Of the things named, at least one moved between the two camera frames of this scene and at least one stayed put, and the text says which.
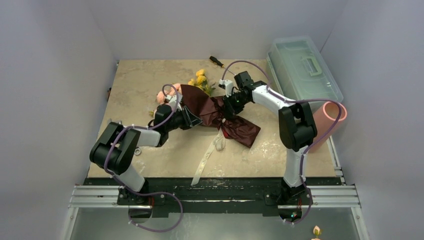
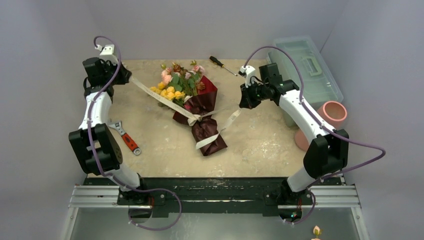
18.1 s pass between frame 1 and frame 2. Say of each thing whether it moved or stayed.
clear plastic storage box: stayed
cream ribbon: moved
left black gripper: moved
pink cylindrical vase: stayed
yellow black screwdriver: stayed
